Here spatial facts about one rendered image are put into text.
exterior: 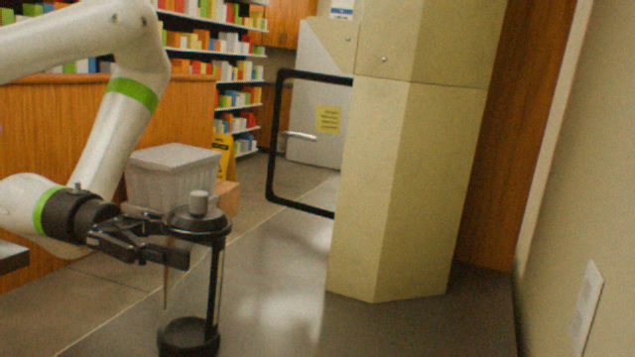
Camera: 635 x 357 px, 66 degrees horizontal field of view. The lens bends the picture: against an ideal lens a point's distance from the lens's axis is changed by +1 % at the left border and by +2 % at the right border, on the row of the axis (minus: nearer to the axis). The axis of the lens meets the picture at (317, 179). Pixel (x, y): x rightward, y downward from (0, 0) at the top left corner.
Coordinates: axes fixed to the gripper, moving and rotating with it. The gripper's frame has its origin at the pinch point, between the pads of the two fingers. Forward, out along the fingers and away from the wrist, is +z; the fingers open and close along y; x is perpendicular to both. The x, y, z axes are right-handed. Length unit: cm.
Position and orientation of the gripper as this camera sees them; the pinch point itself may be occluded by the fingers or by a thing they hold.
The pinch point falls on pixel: (192, 246)
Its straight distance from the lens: 79.6
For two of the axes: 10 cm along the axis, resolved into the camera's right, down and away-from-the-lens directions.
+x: -1.0, 9.6, 2.6
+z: 9.4, 1.8, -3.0
